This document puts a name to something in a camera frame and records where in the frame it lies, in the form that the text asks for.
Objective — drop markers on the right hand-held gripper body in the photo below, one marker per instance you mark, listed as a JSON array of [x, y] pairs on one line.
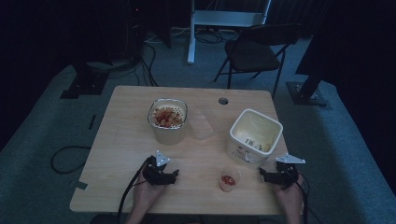
[[288, 169]]

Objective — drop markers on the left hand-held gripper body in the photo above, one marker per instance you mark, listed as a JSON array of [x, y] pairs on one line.
[[155, 169]]

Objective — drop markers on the person's left hand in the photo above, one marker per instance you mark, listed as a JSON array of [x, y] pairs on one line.
[[146, 196]]

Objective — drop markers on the person's right hand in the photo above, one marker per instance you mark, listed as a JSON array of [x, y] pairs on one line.
[[291, 197]]

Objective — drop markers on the white square bin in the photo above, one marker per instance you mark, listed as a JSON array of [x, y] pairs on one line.
[[253, 137]]

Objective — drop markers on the small clear cup red contents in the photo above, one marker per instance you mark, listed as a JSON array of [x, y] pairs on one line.
[[229, 180]]

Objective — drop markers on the clear plastic lid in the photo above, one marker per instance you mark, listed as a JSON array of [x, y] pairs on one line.
[[202, 126]]

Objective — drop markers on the grey tape strip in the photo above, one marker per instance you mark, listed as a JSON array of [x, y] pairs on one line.
[[81, 185]]

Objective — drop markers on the black stand base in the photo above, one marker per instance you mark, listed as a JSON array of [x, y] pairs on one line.
[[306, 93], [84, 84]]

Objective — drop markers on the small black bar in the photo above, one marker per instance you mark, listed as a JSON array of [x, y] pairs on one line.
[[92, 122]]

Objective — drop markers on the black folding chair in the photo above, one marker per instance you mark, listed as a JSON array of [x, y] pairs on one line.
[[252, 53]]

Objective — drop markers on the white desk frame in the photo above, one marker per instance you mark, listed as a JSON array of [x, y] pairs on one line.
[[218, 18]]

